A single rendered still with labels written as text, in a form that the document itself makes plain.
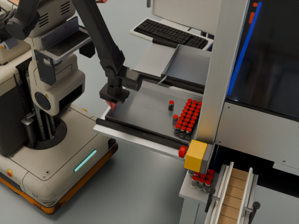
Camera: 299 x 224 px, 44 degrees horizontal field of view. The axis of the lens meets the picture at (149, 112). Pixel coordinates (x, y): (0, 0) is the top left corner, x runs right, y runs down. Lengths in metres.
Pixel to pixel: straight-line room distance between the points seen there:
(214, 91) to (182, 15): 1.15
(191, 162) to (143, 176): 1.21
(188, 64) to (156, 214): 0.93
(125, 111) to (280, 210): 0.69
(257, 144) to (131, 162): 1.37
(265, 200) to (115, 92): 0.67
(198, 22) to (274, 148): 1.14
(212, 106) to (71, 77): 0.88
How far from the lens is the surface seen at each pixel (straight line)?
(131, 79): 1.30
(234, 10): 0.94
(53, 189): 2.06
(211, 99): 1.11
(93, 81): 3.05
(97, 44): 1.22
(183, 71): 1.72
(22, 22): 1.33
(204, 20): 2.14
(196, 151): 1.18
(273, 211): 1.45
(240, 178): 1.28
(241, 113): 1.12
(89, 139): 2.22
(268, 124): 1.13
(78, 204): 2.29
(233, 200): 1.22
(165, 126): 1.45
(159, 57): 1.80
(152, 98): 1.56
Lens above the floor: 1.92
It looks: 44 degrees down
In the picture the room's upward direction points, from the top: 3 degrees clockwise
